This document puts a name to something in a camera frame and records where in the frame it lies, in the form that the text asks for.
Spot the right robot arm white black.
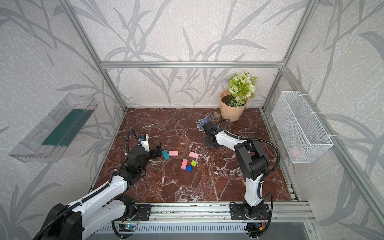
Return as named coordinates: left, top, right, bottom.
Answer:
left=203, top=119, right=281, bottom=221

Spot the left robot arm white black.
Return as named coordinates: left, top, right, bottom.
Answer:
left=34, top=134, right=162, bottom=240

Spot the teal block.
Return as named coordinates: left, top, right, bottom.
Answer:
left=162, top=150, right=170, bottom=160

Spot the pink block left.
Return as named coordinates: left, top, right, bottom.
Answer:
left=168, top=150, right=179, bottom=157

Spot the pink block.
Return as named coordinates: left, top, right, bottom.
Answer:
left=181, top=159, right=188, bottom=170
left=189, top=152, right=200, bottom=159
left=168, top=150, right=179, bottom=157

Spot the pink block middle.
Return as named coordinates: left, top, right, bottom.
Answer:
left=189, top=152, right=200, bottom=159

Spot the pink block lower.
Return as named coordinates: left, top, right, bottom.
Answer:
left=181, top=159, right=188, bottom=170

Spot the blue dotted work glove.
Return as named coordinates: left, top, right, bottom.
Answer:
left=196, top=116, right=212, bottom=132

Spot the grey slotted scoop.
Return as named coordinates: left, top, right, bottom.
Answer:
left=209, top=112, right=221, bottom=122

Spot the beige flower pot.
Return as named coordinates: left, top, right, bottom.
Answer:
left=220, top=90, right=248, bottom=122

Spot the green artificial plant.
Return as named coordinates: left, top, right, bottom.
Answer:
left=229, top=71, right=258, bottom=108

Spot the green circuit board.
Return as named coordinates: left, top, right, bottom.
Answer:
left=119, top=224, right=137, bottom=232

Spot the clear plastic tray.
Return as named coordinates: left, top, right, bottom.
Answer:
left=9, top=94, right=98, bottom=163

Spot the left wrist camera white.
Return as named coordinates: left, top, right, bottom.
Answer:
left=138, top=134, right=150, bottom=152

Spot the white wire basket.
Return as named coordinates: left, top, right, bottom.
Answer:
left=272, top=91, right=334, bottom=164

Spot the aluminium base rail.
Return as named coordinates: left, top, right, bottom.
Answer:
left=137, top=201, right=316, bottom=224

